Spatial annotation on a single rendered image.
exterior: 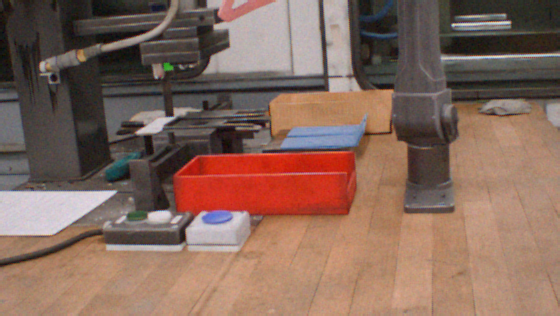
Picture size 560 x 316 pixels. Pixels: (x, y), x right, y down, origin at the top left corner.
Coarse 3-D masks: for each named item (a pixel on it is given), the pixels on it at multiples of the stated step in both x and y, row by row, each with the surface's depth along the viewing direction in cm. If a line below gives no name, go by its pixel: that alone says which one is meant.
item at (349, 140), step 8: (360, 128) 133; (328, 136) 136; (336, 136) 135; (344, 136) 135; (352, 136) 134; (360, 136) 128; (288, 144) 132; (296, 144) 131; (304, 144) 131; (312, 144) 130; (320, 144) 130; (328, 144) 130; (336, 144) 129; (344, 144) 129; (352, 144) 128
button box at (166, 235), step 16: (112, 224) 93; (128, 224) 93; (144, 224) 92; (160, 224) 92; (176, 224) 91; (80, 240) 95; (112, 240) 92; (128, 240) 92; (144, 240) 91; (160, 240) 91; (176, 240) 90; (16, 256) 90; (32, 256) 91
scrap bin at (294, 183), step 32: (192, 160) 111; (224, 160) 113; (256, 160) 112; (288, 160) 111; (320, 160) 110; (352, 160) 109; (192, 192) 103; (224, 192) 102; (256, 192) 101; (288, 192) 100; (320, 192) 99; (352, 192) 104
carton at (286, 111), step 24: (288, 96) 158; (312, 96) 157; (336, 96) 156; (360, 96) 155; (384, 96) 154; (288, 120) 148; (312, 120) 147; (336, 120) 146; (360, 120) 145; (384, 120) 144
